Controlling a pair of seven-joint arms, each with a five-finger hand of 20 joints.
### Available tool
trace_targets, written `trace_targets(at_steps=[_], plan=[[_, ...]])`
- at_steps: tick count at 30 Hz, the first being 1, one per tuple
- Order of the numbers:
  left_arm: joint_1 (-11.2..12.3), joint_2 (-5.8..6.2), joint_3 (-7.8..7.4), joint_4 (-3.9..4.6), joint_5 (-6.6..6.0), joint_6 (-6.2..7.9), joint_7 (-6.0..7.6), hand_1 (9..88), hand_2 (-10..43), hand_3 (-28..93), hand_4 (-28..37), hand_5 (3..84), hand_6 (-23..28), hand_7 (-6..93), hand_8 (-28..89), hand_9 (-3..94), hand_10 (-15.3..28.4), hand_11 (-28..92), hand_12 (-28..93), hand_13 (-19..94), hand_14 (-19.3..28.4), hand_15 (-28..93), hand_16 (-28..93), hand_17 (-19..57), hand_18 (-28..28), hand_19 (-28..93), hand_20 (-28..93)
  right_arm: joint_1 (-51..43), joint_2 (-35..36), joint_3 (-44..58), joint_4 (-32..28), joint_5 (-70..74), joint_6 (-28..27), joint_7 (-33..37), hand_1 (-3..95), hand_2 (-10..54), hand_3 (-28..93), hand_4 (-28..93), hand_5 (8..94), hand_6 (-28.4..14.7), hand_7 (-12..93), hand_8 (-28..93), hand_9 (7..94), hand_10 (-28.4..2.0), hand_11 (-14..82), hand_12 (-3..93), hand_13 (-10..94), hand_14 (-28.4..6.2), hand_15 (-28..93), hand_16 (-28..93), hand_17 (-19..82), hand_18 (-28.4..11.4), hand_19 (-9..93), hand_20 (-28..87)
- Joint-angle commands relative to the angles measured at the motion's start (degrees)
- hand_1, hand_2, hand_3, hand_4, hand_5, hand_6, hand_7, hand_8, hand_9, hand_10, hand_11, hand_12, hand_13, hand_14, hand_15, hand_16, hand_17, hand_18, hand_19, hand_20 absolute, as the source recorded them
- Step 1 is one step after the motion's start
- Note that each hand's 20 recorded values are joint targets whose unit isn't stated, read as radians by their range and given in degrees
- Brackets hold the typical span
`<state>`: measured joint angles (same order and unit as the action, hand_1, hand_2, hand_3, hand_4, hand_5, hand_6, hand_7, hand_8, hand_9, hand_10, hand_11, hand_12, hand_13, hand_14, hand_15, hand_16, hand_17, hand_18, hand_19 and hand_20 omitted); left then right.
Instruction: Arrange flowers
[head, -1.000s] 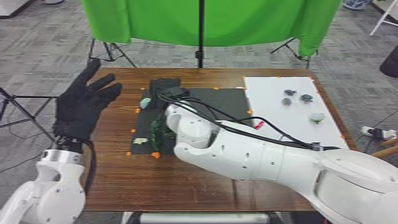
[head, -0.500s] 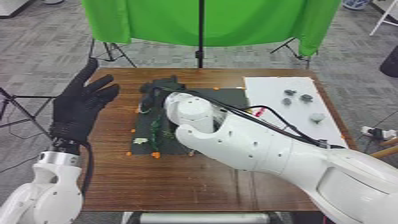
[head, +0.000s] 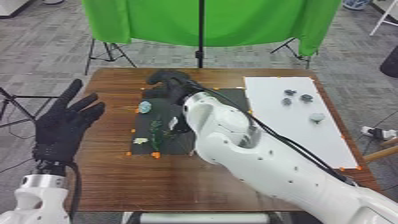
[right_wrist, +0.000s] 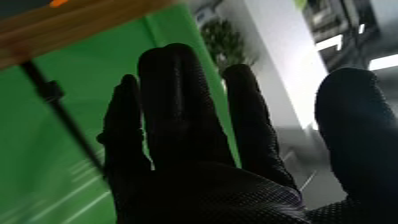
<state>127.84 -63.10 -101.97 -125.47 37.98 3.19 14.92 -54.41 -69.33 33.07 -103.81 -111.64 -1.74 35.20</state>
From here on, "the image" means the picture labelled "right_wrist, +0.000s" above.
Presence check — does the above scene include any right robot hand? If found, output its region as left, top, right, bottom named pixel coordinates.
left=96, top=42, right=398, bottom=224

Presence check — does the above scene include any green plant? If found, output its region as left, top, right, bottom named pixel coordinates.
left=199, top=18, right=258, bottom=69

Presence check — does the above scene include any black stand pole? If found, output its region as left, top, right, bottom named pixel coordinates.
left=18, top=60, right=110, bottom=179

